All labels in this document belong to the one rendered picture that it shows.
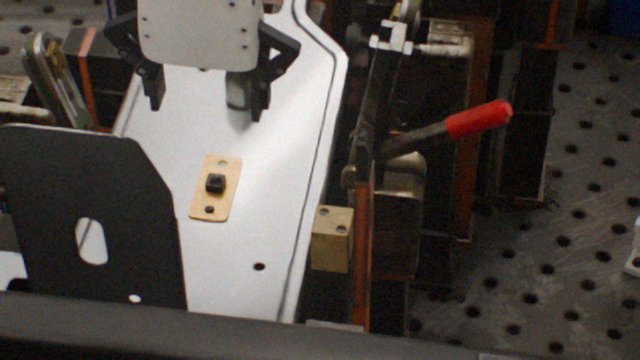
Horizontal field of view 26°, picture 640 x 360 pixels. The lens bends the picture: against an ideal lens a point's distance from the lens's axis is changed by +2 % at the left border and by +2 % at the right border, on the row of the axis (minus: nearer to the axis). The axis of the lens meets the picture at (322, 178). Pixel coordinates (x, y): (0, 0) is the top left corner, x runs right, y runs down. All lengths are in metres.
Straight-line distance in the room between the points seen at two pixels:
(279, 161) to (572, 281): 0.46
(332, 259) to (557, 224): 0.54
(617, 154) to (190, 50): 0.78
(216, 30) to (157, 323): 0.63
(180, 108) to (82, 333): 0.88
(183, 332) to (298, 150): 0.83
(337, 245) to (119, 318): 0.68
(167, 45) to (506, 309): 0.61
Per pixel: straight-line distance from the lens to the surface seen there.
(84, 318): 0.52
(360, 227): 1.13
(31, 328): 0.52
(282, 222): 1.27
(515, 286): 1.62
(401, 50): 1.12
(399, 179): 1.24
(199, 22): 1.12
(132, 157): 0.89
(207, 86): 1.40
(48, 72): 1.30
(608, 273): 1.65
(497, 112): 1.17
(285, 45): 1.14
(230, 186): 1.30
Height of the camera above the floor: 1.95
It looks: 47 degrees down
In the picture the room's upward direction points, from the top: straight up
